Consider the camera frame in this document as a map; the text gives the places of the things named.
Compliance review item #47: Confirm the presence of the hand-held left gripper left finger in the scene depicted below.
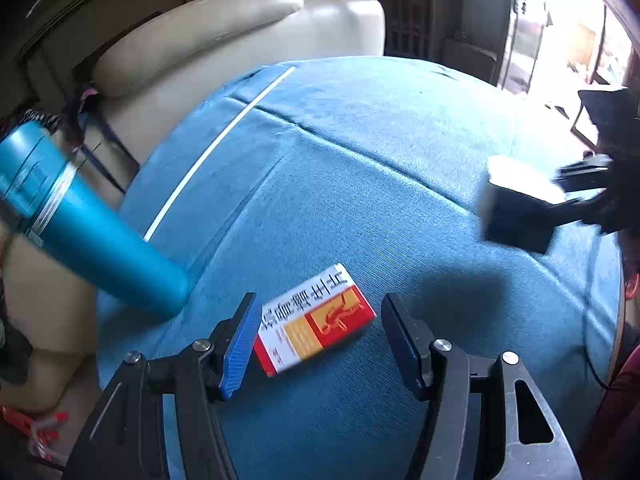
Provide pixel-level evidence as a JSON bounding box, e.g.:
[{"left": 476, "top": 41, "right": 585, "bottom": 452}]
[{"left": 62, "top": 292, "right": 263, "bottom": 480}]

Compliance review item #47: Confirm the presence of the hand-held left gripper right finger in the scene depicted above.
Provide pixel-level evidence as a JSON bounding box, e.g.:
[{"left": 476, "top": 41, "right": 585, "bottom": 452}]
[{"left": 381, "top": 294, "right": 583, "bottom": 480}]

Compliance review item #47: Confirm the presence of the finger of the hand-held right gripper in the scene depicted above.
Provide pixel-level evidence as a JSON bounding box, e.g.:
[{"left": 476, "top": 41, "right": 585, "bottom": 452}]
[
  {"left": 542, "top": 195, "right": 608, "bottom": 227},
  {"left": 552, "top": 157, "right": 613, "bottom": 193}
]

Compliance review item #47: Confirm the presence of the black box with white label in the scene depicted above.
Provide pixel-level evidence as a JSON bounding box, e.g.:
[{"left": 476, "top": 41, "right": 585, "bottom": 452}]
[{"left": 475, "top": 155, "right": 566, "bottom": 256}]

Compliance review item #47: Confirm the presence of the red yellow white medicine box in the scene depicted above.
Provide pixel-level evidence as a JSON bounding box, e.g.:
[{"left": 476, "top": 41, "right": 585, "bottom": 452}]
[{"left": 252, "top": 262, "right": 377, "bottom": 378}]

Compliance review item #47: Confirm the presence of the teal bottle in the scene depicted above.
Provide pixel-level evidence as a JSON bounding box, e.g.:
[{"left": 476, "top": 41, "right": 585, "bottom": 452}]
[{"left": 0, "top": 121, "right": 190, "bottom": 322}]

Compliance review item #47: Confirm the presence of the blue table cloth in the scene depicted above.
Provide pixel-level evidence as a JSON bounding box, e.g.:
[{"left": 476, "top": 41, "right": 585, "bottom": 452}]
[{"left": 95, "top": 55, "right": 626, "bottom": 480}]

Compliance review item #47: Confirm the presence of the red plastic clip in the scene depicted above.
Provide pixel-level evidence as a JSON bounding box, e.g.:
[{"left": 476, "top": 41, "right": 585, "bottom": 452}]
[{"left": 0, "top": 405, "right": 68, "bottom": 461}]

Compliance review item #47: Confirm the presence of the person's dark red clothing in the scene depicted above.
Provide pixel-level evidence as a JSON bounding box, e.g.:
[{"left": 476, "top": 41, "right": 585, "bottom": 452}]
[{"left": 580, "top": 260, "right": 640, "bottom": 480}]

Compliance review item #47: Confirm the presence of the dark cloth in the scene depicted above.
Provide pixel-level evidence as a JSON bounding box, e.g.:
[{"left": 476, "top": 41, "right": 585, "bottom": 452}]
[{"left": 0, "top": 320, "right": 33, "bottom": 386}]

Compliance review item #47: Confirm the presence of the dark wooden slatted crib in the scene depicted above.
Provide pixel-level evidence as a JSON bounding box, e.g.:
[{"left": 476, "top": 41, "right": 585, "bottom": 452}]
[{"left": 385, "top": 0, "right": 446, "bottom": 61}]

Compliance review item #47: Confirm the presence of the black white patterned cloth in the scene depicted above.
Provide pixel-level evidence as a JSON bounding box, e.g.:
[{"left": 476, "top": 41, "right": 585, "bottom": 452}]
[{"left": 0, "top": 109, "right": 68, "bottom": 136}]

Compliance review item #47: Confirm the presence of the beige leather sofa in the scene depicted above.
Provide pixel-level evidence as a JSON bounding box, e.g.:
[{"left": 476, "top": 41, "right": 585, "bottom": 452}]
[{"left": 0, "top": 0, "right": 386, "bottom": 411}]

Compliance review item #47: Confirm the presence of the dark blue strap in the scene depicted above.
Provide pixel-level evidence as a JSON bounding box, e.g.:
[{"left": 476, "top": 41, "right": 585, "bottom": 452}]
[{"left": 75, "top": 85, "right": 141, "bottom": 193}]

